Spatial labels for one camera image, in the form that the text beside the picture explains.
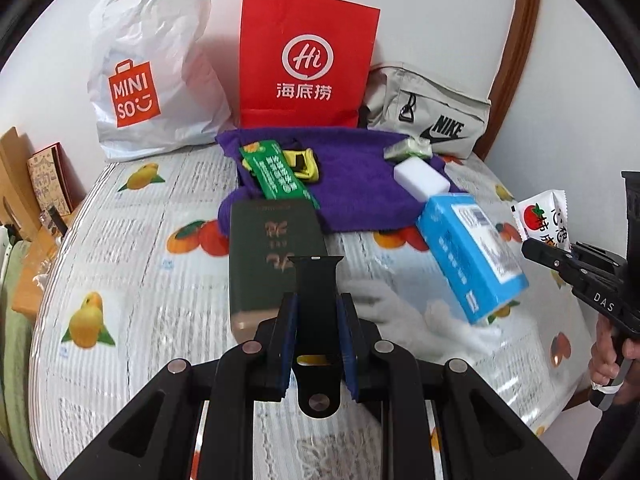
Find illustrated notebook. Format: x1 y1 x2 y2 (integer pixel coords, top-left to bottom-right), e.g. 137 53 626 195
26 143 76 216

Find wooden headboard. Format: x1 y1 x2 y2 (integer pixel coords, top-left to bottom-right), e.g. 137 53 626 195
0 127 41 241

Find white glove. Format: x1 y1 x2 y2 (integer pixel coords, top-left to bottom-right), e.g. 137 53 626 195
342 280 503 361

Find purple towel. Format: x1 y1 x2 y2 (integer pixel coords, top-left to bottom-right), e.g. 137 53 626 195
215 127 463 233

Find brown wooden door frame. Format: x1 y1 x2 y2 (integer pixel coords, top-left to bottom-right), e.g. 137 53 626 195
472 0 543 161

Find dark green tin box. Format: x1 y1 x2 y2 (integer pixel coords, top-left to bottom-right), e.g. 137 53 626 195
228 200 331 346

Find yellow black pouch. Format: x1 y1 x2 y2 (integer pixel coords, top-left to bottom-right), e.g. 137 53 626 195
280 147 323 183

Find white sponge block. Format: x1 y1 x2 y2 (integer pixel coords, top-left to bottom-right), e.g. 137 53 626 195
393 156 451 201

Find red paper bag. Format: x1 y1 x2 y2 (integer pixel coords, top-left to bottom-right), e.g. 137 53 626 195
239 0 381 131

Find small white snack sachet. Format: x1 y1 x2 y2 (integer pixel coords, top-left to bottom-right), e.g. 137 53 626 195
510 189 573 253

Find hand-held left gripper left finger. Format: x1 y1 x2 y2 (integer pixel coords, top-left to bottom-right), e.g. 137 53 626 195
57 292 301 480

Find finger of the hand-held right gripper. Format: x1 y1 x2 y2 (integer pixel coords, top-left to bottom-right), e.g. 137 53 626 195
521 240 581 288

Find person's right hand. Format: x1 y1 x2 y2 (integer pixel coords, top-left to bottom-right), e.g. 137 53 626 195
589 316 640 392

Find fruit print tablecloth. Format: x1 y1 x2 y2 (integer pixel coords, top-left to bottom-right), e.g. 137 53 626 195
30 147 608 480

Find colourful bed quilt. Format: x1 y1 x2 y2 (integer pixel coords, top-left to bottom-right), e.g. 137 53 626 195
0 240 36 461

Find small black item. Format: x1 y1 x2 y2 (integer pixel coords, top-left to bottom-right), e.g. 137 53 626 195
42 207 68 236

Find wooden nightstand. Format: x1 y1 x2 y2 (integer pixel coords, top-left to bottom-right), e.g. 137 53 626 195
11 200 86 321

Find blue tissue pack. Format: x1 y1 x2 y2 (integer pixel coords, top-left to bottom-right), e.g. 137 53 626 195
416 192 530 324

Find white plastic shopping bag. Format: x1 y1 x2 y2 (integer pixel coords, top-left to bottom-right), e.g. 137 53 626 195
87 0 236 163

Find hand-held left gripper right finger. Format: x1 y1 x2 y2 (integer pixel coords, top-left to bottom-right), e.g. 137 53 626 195
336 292 573 480

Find small green packet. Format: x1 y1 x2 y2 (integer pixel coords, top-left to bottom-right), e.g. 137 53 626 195
382 137 433 163

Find grey waist bag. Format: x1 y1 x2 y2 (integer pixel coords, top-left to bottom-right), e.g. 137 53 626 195
360 62 493 158

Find black watch strap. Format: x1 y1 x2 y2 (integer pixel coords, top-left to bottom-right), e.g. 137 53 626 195
291 255 345 418

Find green snack packet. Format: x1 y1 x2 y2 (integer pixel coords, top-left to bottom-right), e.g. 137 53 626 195
238 140 321 211

